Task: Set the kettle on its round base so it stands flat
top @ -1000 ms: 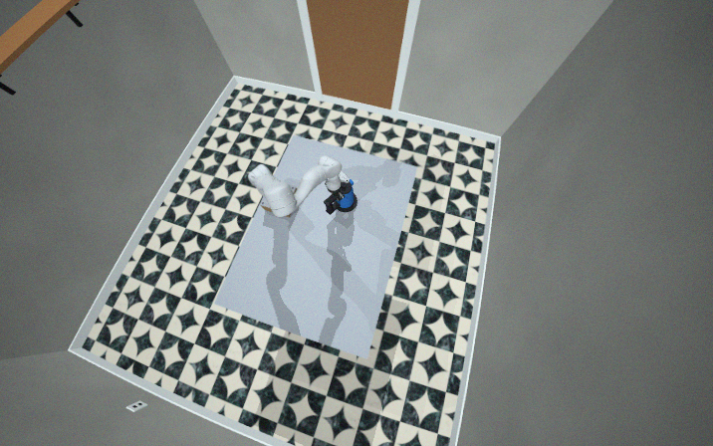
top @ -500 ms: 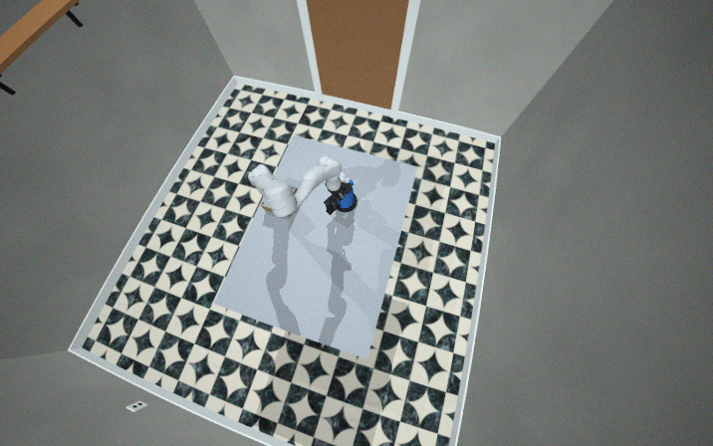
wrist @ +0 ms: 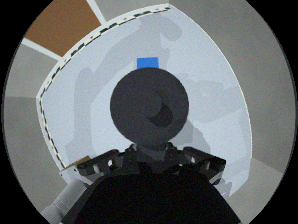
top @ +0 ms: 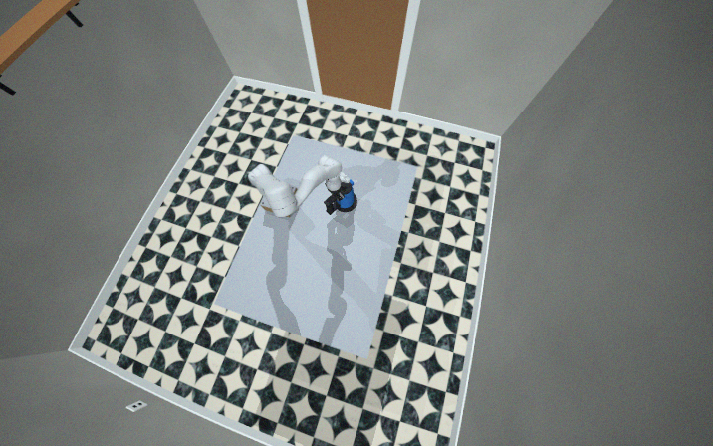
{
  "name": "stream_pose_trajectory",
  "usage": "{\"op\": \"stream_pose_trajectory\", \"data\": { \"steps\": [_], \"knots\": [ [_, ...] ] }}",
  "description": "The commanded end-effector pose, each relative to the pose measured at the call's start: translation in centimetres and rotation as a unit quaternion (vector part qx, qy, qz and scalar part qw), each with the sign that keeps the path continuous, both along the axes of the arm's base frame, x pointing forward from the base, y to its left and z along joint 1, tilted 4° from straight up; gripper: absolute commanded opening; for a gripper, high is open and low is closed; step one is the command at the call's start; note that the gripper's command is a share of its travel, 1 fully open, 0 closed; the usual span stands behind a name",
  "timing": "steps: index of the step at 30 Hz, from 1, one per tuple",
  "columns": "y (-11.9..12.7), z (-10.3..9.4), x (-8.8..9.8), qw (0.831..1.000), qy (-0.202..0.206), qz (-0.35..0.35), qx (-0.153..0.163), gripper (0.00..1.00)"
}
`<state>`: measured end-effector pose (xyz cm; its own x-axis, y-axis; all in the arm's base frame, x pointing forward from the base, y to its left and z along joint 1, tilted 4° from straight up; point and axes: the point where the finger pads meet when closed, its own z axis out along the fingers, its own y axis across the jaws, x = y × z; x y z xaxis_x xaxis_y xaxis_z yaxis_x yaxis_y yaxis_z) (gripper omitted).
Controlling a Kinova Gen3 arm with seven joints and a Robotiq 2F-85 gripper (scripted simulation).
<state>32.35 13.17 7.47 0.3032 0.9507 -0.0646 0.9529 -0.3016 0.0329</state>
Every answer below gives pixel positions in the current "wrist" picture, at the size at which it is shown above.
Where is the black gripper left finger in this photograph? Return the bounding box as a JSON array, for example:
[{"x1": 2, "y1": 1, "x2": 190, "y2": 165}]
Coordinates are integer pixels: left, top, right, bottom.
[{"x1": 77, "y1": 143, "x2": 140, "y2": 188}]

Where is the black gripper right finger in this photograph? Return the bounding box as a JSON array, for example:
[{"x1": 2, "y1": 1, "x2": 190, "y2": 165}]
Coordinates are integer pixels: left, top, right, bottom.
[{"x1": 161, "y1": 142, "x2": 226, "y2": 185}]

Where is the blue kettle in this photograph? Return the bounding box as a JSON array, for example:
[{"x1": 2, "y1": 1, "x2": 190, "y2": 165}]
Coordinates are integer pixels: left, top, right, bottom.
[{"x1": 110, "y1": 57, "x2": 189, "y2": 163}]

